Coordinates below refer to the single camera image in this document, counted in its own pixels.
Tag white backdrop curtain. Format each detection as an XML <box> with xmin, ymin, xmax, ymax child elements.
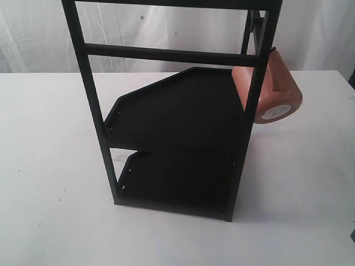
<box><xmin>1</xmin><ymin>1</ymin><xmax>354</xmax><ymax>78</ymax></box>

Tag brown ceramic mug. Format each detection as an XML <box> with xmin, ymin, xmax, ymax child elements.
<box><xmin>231</xmin><ymin>48</ymin><xmax>303</xmax><ymax>124</ymax></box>

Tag black metal shelf rack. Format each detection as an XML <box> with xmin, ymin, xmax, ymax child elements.
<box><xmin>62</xmin><ymin>1</ymin><xmax>282</xmax><ymax>222</ymax></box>

